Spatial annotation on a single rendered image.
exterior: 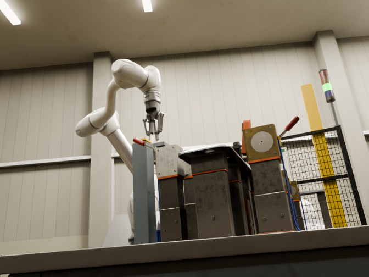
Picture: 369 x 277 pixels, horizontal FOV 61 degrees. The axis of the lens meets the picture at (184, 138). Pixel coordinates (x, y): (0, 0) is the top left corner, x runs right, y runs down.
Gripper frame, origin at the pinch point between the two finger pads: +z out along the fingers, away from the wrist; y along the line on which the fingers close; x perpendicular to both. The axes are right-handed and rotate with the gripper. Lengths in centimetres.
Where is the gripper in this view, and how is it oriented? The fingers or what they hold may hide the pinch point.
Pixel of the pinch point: (154, 141)
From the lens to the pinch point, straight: 154.3
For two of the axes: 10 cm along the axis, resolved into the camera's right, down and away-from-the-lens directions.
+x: 6.1, 2.3, 7.6
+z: 0.8, 9.3, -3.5
